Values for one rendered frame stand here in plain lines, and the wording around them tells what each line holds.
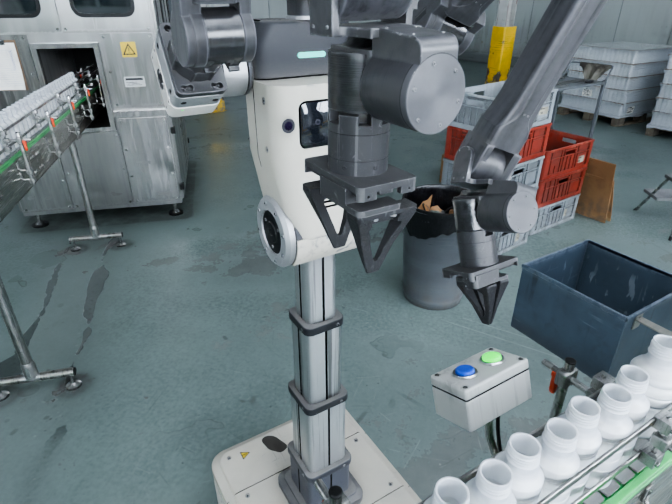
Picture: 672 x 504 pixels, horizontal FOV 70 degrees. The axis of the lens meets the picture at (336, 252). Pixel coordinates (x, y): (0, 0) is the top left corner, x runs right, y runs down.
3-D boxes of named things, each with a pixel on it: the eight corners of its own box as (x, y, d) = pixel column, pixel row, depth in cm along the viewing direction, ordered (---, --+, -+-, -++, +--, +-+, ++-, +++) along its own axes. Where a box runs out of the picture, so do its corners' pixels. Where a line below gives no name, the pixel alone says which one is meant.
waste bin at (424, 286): (428, 325, 270) (439, 221, 240) (380, 288, 304) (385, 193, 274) (485, 301, 291) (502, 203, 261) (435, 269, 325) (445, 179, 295)
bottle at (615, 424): (601, 500, 68) (634, 417, 61) (559, 474, 72) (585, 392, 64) (616, 474, 72) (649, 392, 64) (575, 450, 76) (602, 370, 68)
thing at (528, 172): (487, 206, 307) (492, 173, 297) (438, 189, 335) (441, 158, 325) (539, 186, 341) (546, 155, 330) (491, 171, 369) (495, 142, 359)
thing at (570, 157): (541, 181, 348) (548, 152, 338) (496, 167, 378) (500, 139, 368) (589, 166, 379) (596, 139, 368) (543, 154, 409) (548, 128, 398)
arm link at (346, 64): (369, 33, 44) (315, 35, 41) (419, 38, 39) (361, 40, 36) (366, 110, 47) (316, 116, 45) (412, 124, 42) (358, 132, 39)
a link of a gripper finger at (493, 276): (515, 323, 74) (508, 264, 73) (482, 337, 71) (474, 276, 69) (482, 315, 80) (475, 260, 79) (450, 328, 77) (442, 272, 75)
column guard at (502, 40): (496, 86, 981) (505, 27, 929) (482, 83, 1010) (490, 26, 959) (510, 84, 999) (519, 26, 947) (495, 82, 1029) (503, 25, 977)
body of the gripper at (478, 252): (520, 268, 74) (515, 221, 73) (472, 285, 70) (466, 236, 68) (488, 264, 80) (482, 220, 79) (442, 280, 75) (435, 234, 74)
